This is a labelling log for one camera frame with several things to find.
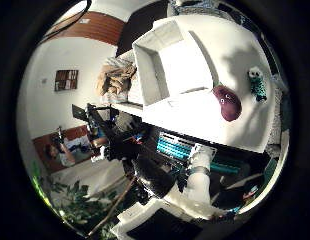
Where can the purple plush toy with eyes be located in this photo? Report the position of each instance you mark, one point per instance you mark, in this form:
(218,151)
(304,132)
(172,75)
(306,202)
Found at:
(230,105)

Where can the teal and white plush toy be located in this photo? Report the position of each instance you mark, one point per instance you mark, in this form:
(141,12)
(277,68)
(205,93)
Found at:
(257,85)

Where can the white rectangular container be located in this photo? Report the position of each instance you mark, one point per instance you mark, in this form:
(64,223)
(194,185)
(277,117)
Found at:
(168,63)

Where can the teal rack with bars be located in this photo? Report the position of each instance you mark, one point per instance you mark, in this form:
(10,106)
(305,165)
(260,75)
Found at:
(175,148)

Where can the thin wooden stick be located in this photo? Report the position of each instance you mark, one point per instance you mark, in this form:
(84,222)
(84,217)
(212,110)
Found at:
(111,206)

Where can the green leafy plant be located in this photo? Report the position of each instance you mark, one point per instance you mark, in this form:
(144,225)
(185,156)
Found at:
(75,203)

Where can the person in light shirt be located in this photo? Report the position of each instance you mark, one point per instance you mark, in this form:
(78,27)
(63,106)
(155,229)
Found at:
(63,153)

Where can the dark door panel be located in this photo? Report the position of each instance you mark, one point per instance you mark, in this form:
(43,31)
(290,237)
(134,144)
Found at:
(138,26)

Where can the black camera tripod stand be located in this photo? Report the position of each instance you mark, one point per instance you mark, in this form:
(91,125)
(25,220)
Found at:
(91,118)

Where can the dark framed wall picture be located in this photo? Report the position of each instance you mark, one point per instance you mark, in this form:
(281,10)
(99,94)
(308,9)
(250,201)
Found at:
(66,80)

